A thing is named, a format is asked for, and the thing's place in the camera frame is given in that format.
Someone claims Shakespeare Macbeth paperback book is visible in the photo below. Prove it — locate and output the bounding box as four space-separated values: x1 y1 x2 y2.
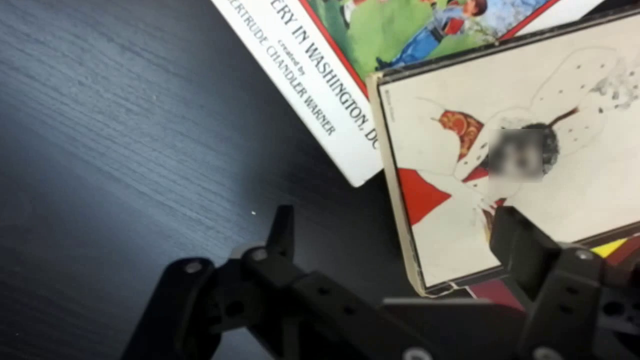
367 11 640 297

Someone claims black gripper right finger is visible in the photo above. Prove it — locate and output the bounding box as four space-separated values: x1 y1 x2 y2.
491 205 640 360

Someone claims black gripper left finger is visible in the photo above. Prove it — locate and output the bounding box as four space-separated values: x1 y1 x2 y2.
121 203 435 360

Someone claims Boxcar Children paperback book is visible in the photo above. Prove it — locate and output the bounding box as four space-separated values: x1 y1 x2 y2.
209 0 606 190

